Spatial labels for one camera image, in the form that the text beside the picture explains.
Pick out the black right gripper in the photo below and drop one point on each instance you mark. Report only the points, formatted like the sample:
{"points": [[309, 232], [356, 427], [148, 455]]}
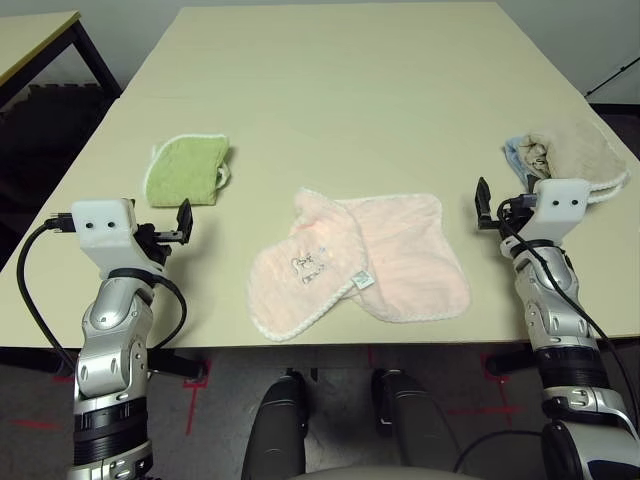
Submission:
{"points": [[515, 220]]}

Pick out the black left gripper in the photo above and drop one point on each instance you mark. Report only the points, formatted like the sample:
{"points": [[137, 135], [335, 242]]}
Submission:
{"points": [[152, 240]]}

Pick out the pink terry towel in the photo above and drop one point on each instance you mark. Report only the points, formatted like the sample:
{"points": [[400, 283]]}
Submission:
{"points": [[400, 250]]}

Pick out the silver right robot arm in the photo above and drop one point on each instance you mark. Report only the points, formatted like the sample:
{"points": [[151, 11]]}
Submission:
{"points": [[550, 310]]}

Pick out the green terry towel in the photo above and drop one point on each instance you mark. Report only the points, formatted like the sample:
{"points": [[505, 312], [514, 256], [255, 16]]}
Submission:
{"points": [[180, 170]]}

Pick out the light blue terry towel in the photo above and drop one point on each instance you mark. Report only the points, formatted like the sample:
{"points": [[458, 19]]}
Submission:
{"points": [[511, 152]]}

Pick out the beige terry towel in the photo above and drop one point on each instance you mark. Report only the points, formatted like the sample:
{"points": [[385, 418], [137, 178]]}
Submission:
{"points": [[580, 150]]}

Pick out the black tripod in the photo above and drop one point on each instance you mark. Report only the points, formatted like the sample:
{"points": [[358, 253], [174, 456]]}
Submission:
{"points": [[607, 80]]}

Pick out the black left robot leg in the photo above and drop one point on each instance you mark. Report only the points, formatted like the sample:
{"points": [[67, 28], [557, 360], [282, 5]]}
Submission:
{"points": [[275, 430]]}

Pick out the black robot leg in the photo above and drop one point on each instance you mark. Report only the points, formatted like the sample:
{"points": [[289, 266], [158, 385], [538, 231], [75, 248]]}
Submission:
{"points": [[415, 425], [275, 430]]}

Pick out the black right robot leg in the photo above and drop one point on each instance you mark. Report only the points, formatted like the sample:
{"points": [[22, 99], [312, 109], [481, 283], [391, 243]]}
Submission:
{"points": [[415, 425]]}

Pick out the beige black-framed side table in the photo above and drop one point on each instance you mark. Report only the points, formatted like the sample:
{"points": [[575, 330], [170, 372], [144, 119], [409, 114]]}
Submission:
{"points": [[30, 40]]}

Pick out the red floor tape line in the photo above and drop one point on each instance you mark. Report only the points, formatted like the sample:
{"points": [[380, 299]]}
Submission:
{"points": [[35, 425]]}

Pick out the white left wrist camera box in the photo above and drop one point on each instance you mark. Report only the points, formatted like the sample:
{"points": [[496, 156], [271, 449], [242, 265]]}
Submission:
{"points": [[102, 225]]}

